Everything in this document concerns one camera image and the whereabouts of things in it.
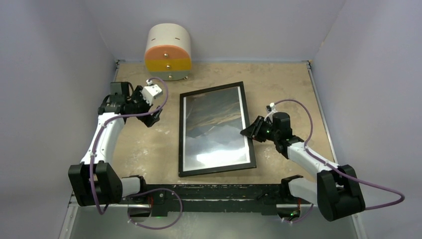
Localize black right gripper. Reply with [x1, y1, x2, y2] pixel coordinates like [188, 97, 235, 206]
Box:
[241, 116, 279, 143]

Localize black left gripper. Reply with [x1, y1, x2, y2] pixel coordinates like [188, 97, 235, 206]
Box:
[125, 86, 161, 126]

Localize mountain landscape photo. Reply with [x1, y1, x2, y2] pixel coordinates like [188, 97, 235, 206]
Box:
[183, 86, 249, 172]

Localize wooden picture frame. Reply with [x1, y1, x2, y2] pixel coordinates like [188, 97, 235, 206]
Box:
[178, 81, 257, 178]

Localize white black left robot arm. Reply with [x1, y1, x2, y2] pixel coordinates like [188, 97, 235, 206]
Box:
[68, 78, 169, 214]

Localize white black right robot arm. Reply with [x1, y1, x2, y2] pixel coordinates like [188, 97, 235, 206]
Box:
[240, 112, 366, 222]

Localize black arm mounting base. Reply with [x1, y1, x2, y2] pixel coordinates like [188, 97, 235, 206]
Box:
[121, 184, 310, 217]

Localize round pastel drawer cabinet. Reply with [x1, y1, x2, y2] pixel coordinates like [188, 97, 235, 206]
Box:
[144, 23, 192, 81]

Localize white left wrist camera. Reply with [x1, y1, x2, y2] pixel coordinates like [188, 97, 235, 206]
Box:
[141, 84, 163, 106]

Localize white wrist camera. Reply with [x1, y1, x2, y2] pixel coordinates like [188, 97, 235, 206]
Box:
[141, 84, 163, 106]
[264, 103, 277, 120]

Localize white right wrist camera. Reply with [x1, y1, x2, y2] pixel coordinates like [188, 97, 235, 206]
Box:
[264, 103, 277, 120]

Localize aluminium rail frame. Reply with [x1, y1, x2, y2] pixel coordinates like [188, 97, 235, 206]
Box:
[68, 78, 366, 222]

